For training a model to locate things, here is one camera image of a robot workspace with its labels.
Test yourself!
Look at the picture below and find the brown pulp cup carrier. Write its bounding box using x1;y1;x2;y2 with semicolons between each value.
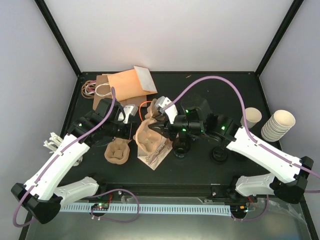
104;138;131;165

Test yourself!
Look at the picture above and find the separated brown cup carrier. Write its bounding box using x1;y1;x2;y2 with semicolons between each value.
134;118;166;157

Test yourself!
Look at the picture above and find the black plastic cup lid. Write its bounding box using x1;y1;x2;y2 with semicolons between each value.
209;146;228;165

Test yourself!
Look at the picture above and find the printed white paper bag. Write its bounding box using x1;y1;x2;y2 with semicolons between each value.
136;98;174;172

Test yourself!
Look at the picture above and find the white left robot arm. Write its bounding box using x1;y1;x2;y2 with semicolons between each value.
11;98;138;224

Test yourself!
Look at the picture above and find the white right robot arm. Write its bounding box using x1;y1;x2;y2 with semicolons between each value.
154;96;314;204

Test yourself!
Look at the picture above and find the single paper coffee cup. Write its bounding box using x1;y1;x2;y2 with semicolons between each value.
240;107;262;129

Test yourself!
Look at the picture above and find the brown kraft paper bag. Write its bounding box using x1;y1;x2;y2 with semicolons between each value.
81;74;147;110

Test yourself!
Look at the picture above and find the orange kraft paper bag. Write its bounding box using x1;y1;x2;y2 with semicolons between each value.
108;66;158;99

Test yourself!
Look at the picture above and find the stack of paper cups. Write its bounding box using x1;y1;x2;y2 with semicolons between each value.
261;109;296;142

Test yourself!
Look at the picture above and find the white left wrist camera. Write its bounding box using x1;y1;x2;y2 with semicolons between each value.
122;104;139;124

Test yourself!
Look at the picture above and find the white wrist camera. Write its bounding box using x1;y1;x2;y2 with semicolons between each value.
155;96;178;124
122;104;139;124

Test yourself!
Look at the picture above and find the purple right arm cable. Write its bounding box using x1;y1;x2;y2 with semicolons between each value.
160;76;320;181

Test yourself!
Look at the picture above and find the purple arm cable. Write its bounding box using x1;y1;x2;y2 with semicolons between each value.
12;87;142;229
160;76;320;181

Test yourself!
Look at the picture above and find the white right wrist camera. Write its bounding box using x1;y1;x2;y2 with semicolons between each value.
155;96;178;124

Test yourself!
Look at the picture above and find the white slotted cable rail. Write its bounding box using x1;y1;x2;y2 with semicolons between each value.
60;202;231;217

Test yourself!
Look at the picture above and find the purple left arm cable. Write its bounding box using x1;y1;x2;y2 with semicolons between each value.
12;87;142;229

